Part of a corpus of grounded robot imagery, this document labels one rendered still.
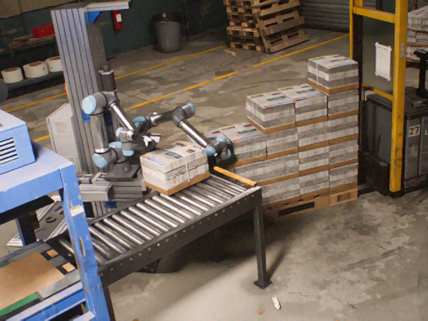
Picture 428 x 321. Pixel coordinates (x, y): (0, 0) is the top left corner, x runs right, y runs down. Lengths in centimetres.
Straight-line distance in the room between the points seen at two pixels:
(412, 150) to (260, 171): 142
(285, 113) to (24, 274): 241
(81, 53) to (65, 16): 28
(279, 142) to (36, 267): 227
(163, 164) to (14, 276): 119
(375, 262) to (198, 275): 136
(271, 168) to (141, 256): 177
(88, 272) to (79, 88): 178
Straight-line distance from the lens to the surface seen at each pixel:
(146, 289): 426
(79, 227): 271
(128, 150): 379
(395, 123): 489
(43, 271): 326
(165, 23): 1126
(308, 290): 408
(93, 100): 386
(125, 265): 321
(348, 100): 478
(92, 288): 290
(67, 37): 414
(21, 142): 265
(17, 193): 252
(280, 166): 467
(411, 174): 526
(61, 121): 432
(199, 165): 384
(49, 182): 256
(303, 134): 467
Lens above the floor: 253
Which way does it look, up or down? 24 degrees down
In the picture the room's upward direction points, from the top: 6 degrees counter-clockwise
